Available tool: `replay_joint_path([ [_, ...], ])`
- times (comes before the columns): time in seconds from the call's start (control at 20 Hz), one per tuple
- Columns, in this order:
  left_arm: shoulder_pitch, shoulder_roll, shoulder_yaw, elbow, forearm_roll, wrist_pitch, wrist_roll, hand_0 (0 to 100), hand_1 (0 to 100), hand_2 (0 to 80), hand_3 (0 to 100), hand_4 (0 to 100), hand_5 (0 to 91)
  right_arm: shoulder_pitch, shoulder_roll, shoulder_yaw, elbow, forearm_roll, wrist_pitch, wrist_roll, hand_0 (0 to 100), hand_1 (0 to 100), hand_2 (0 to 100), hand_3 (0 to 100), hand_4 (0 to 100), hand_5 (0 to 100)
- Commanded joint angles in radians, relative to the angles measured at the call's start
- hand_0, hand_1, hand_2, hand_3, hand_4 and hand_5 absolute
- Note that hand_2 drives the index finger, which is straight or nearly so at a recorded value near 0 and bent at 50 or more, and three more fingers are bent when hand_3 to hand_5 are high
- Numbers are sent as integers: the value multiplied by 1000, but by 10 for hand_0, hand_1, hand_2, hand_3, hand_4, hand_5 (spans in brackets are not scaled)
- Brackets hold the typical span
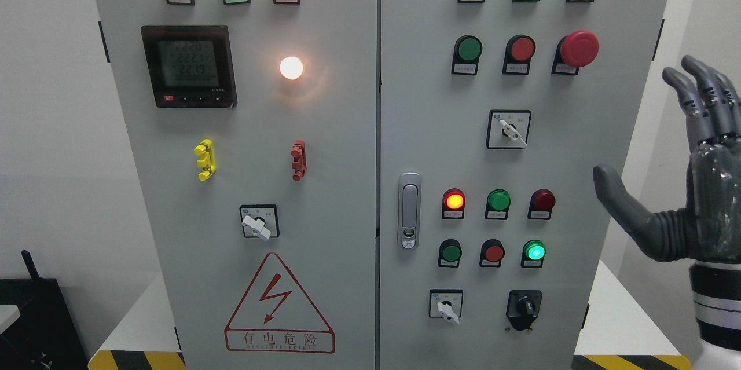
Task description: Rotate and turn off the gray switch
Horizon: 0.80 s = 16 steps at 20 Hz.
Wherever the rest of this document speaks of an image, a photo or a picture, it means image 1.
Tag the gray robotic hand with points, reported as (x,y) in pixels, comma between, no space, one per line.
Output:
(707,228)

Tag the gray rotary switch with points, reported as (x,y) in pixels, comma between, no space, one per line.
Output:
(508,129)
(445,304)

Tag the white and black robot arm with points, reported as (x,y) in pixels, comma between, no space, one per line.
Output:
(716,294)

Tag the white platform with hazard stripes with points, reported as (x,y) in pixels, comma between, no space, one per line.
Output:
(617,334)

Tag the dark red indicator light middle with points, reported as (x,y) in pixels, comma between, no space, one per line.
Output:
(542,203)

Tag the lit green push button lower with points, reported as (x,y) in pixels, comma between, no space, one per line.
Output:
(533,254)

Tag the green indicator light middle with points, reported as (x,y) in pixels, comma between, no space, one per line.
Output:
(498,204)

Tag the red push button lower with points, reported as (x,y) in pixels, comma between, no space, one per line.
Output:
(491,254)

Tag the red push button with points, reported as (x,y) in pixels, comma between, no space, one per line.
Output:
(518,53)
(491,254)

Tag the red emergency stop mushroom button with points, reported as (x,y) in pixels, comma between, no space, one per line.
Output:
(574,51)

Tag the gray right cabinet door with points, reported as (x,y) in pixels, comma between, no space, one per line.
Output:
(435,123)

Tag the gray cabinet door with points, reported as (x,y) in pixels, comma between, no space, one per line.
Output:
(435,123)
(327,220)

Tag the lit red-orange indicator middle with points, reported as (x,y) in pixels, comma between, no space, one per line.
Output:
(453,204)

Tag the red push button upper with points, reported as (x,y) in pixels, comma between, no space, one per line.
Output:
(518,53)

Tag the green push button upper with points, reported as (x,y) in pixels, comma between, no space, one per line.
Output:
(466,54)

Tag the red terminal connector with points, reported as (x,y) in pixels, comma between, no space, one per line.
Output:
(299,163)

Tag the red electric hazard warning sticker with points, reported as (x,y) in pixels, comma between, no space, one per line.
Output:
(276,314)

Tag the white glowing indicator light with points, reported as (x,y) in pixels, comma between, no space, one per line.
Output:
(291,67)

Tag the gray left cabinet door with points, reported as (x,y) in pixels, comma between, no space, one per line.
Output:
(327,220)

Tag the yellow terminal connector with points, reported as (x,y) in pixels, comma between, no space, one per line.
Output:
(205,159)

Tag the black digital power meter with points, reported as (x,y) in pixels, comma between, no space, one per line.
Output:
(190,66)

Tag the black box with antenna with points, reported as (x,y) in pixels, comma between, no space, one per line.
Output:
(44,336)

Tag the black rotary switch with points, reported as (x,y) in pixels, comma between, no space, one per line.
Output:
(523,308)

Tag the silver cabinet door handle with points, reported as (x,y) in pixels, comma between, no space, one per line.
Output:
(408,210)

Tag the gray rotary switch left door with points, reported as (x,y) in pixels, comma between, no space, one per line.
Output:
(260,221)

